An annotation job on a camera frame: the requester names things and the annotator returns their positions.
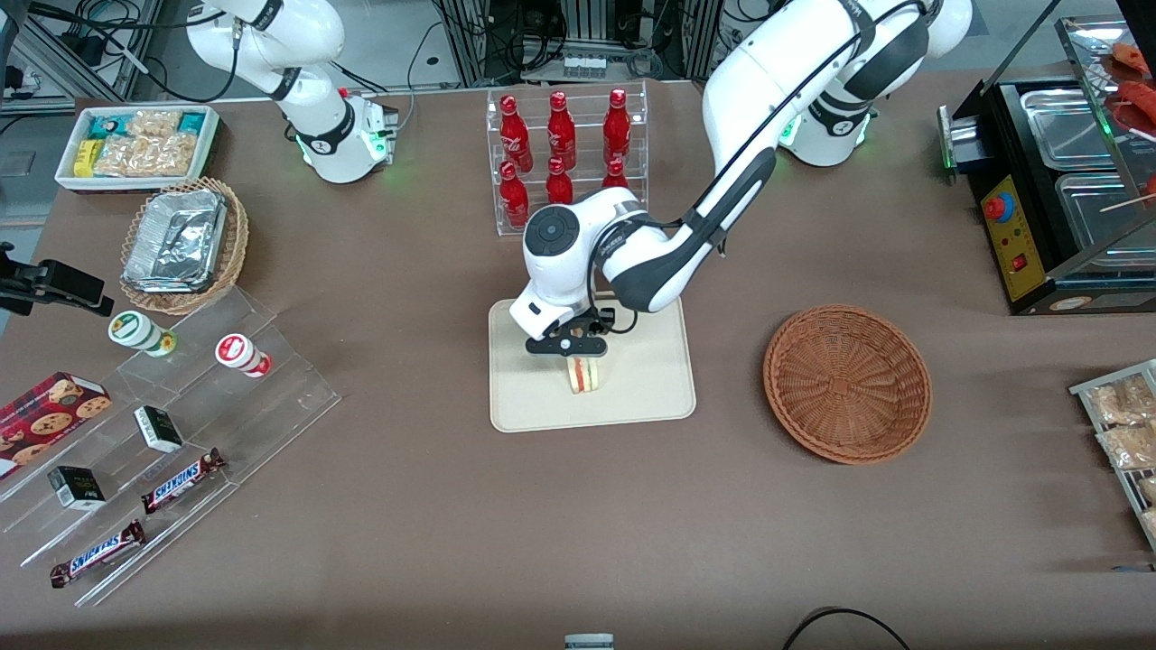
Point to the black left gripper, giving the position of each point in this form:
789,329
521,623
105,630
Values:
601,319

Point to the triangular sandwich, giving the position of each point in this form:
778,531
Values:
585,377

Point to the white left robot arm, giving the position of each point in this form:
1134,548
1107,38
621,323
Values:
768,72

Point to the cream plastic tray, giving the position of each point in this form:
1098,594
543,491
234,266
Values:
650,388

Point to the round brown wicker basket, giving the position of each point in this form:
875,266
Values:
849,384

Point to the oval light wicker basket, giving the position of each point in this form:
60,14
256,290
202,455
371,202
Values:
233,253

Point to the aluminium foil tray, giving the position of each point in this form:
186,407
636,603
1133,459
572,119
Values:
176,239

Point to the tray of packaged snacks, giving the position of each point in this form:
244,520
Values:
1084,390

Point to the clear acrylic bottle rack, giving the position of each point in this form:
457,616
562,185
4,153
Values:
497,217

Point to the red cola bottle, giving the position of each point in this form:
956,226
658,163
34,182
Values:
617,131
615,176
559,188
515,203
516,140
561,135

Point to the small grey block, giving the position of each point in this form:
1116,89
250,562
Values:
589,643

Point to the white power strip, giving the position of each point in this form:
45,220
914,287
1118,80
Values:
583,67

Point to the clear acrylic stepped display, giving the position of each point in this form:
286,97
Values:
271,397

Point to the red lid yogurt cup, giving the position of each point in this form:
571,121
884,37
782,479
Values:
238,352

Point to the snickers chocolate bar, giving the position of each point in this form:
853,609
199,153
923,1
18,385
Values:
97,553
181,481

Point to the small black box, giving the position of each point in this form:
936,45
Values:
77,487
158,429

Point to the red emergency stop button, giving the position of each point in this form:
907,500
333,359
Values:
997,207

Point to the green lid yogurt cup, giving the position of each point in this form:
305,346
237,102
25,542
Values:
135,330

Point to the black hot food display case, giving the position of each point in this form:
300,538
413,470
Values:
1039,289

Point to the clear bag of crackers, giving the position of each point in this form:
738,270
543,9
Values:
149,155

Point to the steel food pan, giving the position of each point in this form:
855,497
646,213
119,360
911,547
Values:
1097,212
1066,131

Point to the teal snack pack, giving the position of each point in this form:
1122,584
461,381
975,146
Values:
107,126

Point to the clear bag of pastry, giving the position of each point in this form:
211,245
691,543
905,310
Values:
1120,402
1129,447

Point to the yellow snack pack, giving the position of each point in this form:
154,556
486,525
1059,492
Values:
88,158

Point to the red cookie box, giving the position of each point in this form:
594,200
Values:
45,415

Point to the white rectangular snack bin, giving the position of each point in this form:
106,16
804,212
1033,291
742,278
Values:
68,171

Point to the red fried food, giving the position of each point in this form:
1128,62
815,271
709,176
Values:
1138,104

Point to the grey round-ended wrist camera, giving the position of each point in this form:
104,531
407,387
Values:
531,316

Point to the black camera clamp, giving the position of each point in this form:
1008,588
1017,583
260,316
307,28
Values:
63,282

